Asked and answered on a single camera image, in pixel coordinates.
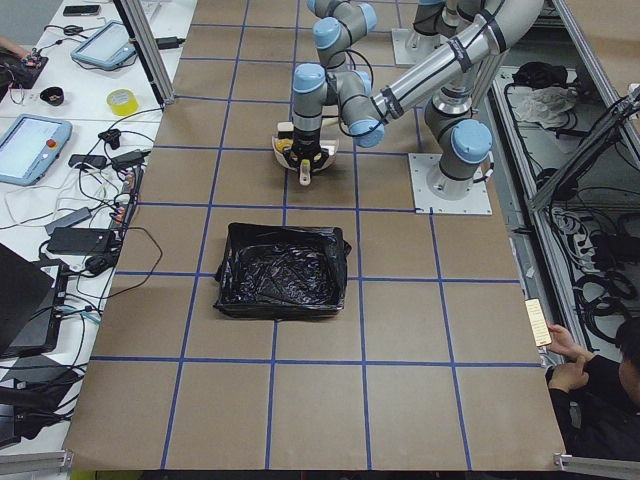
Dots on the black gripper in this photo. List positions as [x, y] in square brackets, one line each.
[303, 145]

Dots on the beige plastic dustpan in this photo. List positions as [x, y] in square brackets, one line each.
[306, 168]

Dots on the yellow paper ball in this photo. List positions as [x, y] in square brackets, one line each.
[281, 145]

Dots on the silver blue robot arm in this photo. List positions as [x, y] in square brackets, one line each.
[446, 79]
[341, 24]

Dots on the bin with black bag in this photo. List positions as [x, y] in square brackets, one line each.
[282, 272]

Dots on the yellow tape roll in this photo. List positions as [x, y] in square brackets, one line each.
[122, 102]

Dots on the black power strip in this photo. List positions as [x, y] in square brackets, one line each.
[127, 201]

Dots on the blue teach pendant far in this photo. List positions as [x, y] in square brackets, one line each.
[108, 48]

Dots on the blue teach pendant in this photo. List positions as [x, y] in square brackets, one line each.
[108, 48]
[30, 146]

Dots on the white crumpled cloth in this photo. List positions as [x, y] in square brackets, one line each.
[548, 107]

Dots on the black power adapter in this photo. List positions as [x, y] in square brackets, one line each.
[80, 241]

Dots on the black smartphone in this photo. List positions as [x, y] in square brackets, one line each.
[77, 10]

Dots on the blue teach pendant near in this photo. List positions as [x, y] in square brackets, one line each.
[30, 146]

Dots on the beige card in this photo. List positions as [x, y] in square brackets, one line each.
[538, 322]

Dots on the black laptop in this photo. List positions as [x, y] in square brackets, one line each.
[32, 294]

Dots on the person in black clothes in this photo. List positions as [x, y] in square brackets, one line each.
[595, 399]

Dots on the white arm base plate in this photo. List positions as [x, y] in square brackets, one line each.
[410, 47]
[434, 193]

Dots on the aluminium frame post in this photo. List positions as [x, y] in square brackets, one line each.
[141, 36]

